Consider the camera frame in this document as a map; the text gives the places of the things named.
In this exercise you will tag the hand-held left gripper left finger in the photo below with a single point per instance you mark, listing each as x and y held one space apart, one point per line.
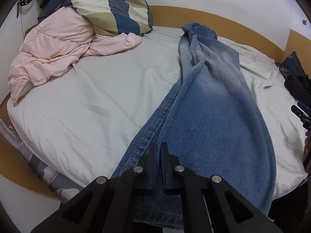
148 174

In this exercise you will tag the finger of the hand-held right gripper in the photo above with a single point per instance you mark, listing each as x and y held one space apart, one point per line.
306 109
303 120

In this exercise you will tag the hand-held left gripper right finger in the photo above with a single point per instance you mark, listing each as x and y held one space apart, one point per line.
168 174

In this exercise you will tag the blue denim jeans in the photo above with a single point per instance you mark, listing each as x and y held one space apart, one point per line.
213 106

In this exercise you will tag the person's right hand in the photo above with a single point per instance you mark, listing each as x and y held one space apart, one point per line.
308 143

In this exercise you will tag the navy printed cloth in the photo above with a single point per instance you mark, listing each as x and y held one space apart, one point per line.
291 63

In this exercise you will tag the white bed sheet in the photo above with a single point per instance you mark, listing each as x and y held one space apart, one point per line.
97 97

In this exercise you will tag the pink duvet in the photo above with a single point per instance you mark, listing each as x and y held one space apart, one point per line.
55 46

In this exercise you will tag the blue beige checked pillow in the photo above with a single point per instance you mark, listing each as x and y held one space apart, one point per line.
109 7

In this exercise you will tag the wooden bed frame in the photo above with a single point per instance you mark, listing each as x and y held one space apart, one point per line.
218 17

